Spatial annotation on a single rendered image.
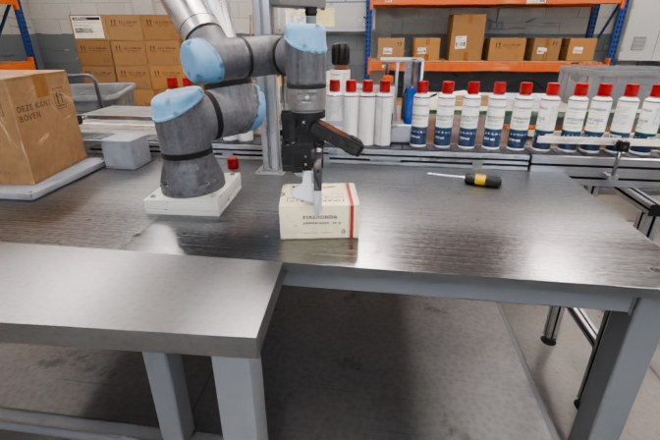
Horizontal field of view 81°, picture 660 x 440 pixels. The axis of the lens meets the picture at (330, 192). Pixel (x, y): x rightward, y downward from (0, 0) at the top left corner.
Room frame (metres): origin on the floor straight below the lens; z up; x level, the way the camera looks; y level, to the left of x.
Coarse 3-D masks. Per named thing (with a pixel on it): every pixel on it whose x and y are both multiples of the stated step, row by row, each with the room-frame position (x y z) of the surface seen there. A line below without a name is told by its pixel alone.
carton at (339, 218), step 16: (288, 192) 0.77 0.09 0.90; (336, 192) 0.77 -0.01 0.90; (352, 192) 0.77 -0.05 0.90; (288, 208) 0.70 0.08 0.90; (304, 208) 0.70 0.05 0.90; (336, 208) 0.70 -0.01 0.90; (352, 208) 0.70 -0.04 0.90; (288, 224) 0.70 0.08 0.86; (304, 224) 0.70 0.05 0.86; (320, 224) 0.70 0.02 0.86; (336, 224) 0.70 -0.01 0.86; (352, 224) 0.70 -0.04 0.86
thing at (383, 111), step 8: (384, 80) 1.25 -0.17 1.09; (384, 88) 1.22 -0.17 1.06; (376, 96) 1.23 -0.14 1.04; (384, 96) 1.21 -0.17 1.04; (392, 96) 1.22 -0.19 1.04; (376, 104) 1.23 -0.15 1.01; (384, 104) 1.21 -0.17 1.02; (376, 112) 1.23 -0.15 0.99; (384, 112) 1.21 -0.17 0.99; (376, 120) 1.22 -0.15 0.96; (384, 120) 1.21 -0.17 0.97; (376, 128) 1.22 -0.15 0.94; (384, 128) 1.21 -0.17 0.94; (376, 136) 1.22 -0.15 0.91; (384, 136) 1.21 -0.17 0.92; (376, 144) 1.22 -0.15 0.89; (384, 144) 1.21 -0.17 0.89
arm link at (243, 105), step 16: (208, 0) 0.97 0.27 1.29; (224, 0) 0.99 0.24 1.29; (224, 16) 0.98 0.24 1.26; (240, 80) 0.95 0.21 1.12; (224, 96) 0.93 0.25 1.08; (240, 96) 0.94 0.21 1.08; (256, 96) 0.98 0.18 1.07; (224, 112) 0.91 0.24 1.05; (240, 112) 0.93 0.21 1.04; (256, 112) 0.96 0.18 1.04; (224, 128) 0.91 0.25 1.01; (240, 128) 0.94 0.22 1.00; (256, 128) 0.99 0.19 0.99
